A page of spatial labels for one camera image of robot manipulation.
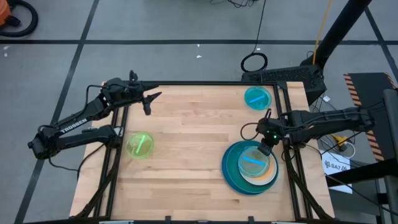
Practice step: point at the orange vacuum body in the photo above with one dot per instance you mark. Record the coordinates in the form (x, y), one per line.
(3, 12)

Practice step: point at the transparent teal small plate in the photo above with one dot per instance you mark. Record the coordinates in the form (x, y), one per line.
(252, 93)

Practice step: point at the white plastic plate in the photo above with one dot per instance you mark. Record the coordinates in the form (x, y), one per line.
(270, 179)

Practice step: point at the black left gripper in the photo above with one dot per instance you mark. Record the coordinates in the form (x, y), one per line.
(121, 91)

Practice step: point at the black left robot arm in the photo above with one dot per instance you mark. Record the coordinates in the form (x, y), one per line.
(74, 124)

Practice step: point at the dark green large plate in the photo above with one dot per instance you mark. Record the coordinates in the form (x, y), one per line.
(234, 165)

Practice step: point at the black hazard-striped platform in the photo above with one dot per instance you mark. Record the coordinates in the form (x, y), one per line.
(370, 90)

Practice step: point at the grey post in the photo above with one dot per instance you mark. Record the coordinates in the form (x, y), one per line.
(391, 124)

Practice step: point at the black table frame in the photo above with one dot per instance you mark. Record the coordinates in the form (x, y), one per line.
(199, 83)

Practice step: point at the transparent green small plate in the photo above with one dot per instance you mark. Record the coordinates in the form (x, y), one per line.
(140, 145)

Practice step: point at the black perforated computer case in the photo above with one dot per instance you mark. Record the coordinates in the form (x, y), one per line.
(286, 77)

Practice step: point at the blue large plate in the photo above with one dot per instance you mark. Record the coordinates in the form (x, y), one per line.
(227, 168)

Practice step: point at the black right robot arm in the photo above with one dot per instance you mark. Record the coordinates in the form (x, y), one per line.
(326, 124)

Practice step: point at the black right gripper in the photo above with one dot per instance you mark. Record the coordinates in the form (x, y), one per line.
(270, 130)

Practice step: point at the white printed paper sheet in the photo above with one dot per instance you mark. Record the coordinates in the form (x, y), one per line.
(334, 166)

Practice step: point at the orange plastic plate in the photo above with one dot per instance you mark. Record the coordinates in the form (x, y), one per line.
(270, 170)

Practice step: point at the black pole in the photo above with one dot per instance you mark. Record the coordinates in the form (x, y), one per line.
(339, 28)

